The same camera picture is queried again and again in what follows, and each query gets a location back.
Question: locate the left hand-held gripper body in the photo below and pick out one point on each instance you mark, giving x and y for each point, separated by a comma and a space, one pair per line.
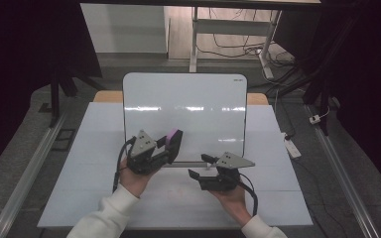
144, 158

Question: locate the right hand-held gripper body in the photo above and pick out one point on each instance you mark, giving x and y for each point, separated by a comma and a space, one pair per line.
225, 178

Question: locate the black and pink eraser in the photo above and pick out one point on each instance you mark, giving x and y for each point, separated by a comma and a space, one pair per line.
175, 140

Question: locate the white whiteboard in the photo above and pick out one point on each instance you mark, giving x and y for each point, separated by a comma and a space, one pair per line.
185, 99

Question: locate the person's left hand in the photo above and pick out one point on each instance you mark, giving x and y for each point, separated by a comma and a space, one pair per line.
134, 181

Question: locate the white whiteboard stand foot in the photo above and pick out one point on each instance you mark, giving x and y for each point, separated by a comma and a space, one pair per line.
208, 167

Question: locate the white table cover sheet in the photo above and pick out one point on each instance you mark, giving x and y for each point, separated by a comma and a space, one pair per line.
178, 211

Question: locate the white power strip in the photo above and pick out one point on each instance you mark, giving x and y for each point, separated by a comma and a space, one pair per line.
292, 147

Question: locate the small white plug adapter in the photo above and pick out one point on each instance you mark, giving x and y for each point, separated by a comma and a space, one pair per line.
315, 119

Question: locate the black metal stand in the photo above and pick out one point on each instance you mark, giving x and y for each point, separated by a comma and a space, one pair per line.
55, 95

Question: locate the white cabinet panel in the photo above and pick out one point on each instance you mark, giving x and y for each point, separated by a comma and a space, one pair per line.
122, 29

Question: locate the dark curtain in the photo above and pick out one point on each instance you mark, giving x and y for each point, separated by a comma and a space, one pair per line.
370, 82
20, 66

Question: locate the black floor frame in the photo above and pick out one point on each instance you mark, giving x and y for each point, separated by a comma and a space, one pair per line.
63, 140

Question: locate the aluminium floor rail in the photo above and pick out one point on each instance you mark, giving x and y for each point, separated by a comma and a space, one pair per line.
344, 178
29, 172

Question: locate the white desk frame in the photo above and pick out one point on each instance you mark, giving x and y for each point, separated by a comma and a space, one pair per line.
231, 27

